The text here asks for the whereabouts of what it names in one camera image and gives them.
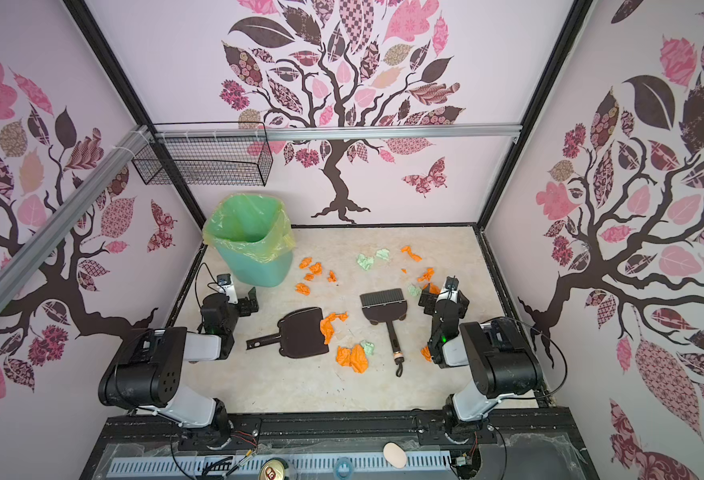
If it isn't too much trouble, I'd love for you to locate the dark brown hand brush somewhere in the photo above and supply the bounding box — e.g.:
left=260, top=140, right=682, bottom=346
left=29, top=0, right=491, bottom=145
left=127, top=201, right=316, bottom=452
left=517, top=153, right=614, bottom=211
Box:
left=359, top=288, right=408, bottom=378

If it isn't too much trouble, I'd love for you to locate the dark brown dustpan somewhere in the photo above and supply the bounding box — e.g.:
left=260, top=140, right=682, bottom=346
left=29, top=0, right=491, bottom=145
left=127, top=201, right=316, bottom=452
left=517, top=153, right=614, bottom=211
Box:
left=246, top=307, right=329, bottom=359

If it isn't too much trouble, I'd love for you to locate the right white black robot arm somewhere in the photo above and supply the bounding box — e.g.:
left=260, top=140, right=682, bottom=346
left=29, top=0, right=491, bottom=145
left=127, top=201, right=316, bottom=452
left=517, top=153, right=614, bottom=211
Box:
left=418, top=288, right=543, bottom=444

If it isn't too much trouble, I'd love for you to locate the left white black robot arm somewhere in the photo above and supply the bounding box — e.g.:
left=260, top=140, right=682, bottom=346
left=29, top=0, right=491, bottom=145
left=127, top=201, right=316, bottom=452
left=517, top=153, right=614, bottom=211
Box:
left=98, top=288, right=259, bottom=447

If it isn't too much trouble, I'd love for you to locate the orange scrap right middle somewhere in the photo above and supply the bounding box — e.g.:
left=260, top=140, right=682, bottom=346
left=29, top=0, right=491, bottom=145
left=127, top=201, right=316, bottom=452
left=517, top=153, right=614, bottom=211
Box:
left=417, top=267, right=435, bottom=283

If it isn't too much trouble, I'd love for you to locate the orange scrap front right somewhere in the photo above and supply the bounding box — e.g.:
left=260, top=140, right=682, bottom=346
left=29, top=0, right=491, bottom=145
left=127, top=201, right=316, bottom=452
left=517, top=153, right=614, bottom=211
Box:
left=421, top=346, right=432, bottom=362

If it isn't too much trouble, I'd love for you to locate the orange scrap back right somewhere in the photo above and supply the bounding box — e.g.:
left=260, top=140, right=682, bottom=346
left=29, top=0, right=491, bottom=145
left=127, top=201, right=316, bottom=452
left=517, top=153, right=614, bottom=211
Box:
left=401, top=245, right=422, bottom=262

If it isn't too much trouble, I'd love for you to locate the green bin with liner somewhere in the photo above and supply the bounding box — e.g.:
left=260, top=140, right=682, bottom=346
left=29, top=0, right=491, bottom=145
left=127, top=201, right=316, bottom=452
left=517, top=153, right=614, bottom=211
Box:
left=202, top=193, right=296, bottom=288

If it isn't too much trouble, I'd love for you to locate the green scrap back centre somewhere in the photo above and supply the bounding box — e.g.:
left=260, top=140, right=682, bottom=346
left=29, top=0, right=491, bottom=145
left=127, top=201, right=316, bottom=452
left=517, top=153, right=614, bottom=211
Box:
left=356, top=248, right=390, bottom=271

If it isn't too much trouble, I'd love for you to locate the green scrap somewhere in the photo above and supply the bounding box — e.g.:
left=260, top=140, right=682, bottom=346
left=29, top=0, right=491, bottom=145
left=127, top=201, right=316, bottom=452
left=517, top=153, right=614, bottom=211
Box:
left=356, top=248, right=390, bottom=271
left=359, top=341, right=374, bottom=357

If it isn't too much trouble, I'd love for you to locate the green scrap front centre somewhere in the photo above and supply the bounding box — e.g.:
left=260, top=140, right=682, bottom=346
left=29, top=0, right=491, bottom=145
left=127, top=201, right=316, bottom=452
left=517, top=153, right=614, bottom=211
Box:
left=359, top=341, right=374, bottom=357

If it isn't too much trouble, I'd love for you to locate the large orange scrap by dustpan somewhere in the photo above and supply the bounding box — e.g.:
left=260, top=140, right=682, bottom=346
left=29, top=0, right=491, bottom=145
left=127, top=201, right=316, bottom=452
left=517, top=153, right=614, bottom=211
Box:
left=320, top=312, right=349, bottom=345

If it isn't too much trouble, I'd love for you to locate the orange scrap front centre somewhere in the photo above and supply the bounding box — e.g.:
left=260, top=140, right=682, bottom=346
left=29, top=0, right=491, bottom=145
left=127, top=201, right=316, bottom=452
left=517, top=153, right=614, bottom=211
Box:
left=336, top=344, right=369, bottom=374

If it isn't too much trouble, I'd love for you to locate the beige oval disc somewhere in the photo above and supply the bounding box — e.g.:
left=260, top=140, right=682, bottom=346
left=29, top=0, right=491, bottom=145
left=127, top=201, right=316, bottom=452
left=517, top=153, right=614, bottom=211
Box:
left=382, top=442, right=408, bottom=469

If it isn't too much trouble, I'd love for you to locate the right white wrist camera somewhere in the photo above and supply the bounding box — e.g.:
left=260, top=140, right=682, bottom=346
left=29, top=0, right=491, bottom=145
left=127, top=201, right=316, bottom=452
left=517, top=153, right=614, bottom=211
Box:
left=438, top=276, right=470, bottom=309

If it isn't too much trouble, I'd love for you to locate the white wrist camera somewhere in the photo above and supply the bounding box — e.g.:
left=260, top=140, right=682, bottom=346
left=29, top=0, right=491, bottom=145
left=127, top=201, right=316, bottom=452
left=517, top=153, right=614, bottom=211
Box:
left=216, top=273, right=238, bottom=304
left=438, top=276, right=470, bottom=309

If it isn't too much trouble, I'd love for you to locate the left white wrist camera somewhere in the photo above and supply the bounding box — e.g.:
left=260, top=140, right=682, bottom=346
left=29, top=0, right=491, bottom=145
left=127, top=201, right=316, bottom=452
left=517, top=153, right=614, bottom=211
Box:
left=216, top=273, right=238, bottom=304

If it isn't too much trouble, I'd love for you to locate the black wire basket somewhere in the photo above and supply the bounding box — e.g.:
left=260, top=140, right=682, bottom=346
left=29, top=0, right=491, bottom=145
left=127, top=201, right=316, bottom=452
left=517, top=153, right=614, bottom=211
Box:
left=132, top=120, right=273, bottom=187

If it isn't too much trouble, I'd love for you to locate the silver aluminium rail back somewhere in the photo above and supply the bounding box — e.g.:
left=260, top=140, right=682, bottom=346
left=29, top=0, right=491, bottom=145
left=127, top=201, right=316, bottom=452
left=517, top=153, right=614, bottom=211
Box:
left=154, top=123, right=522, bottom=141

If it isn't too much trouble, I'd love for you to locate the silver aluminium rail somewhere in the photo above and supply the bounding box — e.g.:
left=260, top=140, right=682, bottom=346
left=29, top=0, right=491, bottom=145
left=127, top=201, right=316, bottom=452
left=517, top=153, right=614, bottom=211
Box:
left=0, top=125, right=151, bottom=313
left=154, top=123, right=522, bottom=141

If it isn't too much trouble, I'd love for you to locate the silver aluminium rail left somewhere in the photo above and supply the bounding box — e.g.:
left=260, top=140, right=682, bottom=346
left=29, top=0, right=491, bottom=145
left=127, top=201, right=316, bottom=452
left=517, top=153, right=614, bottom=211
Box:
left=0, top=125, right=151, bottom=313

